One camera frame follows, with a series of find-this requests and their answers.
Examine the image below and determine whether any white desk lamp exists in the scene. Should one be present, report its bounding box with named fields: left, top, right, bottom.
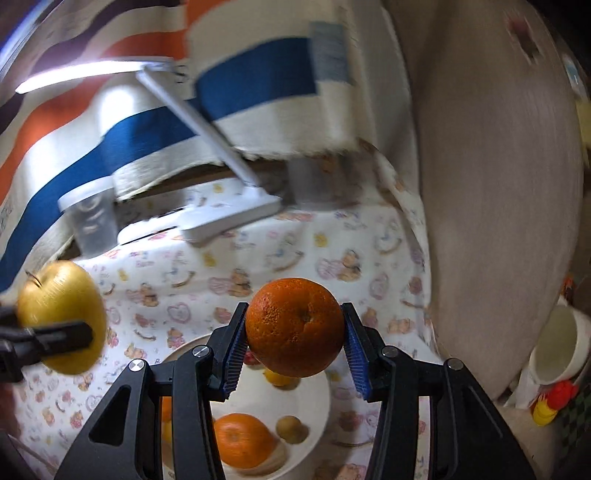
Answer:
left=16, top=55, right=283, bottom=243

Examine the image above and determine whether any white remote control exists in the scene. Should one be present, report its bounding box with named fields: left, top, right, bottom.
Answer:
left=117, top=208, right=195, bottom=245

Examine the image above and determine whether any beige round board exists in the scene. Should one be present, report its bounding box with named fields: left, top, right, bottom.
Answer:
left=383, top=0, right=585, bottom=402

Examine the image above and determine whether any bear sticker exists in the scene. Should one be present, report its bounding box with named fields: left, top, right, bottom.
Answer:
left=505, top=14, right=543, bottom=61

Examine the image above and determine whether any bear printed tablecloth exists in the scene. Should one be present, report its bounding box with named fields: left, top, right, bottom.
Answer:
left=9, top=138, right=444, bottom=480

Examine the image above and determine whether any cream plate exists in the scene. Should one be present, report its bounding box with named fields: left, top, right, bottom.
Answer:
left=161, top=335, right=333, bottom=478

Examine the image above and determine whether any yellow apple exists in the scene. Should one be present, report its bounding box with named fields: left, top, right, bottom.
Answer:
left=16, top=261, right=108, bottom=376

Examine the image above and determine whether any red and yellow toy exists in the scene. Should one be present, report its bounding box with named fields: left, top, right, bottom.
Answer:
left=532, top=381, right=580, bottom=426

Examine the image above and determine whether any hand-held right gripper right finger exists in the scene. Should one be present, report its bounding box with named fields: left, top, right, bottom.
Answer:
left=341, top=302, right=537, bottom=480

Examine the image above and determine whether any brown longan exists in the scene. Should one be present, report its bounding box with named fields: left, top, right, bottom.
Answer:
left=276, top=415, right=309, bottom=445

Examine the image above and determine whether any clear lidded plastic container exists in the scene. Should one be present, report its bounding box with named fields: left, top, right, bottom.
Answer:
left=58, top=178, right=118, bottom=257

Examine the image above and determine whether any striped cloth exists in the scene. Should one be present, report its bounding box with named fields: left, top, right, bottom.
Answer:
left=0, top=0, right=386, bottom=296

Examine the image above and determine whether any cream mug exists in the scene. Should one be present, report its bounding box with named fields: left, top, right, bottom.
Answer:
left=529, top=295, right=591, bottom=385

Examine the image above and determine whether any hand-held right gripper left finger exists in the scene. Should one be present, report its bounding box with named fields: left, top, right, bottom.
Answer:
left=55, top=302, right=250, bottom=480

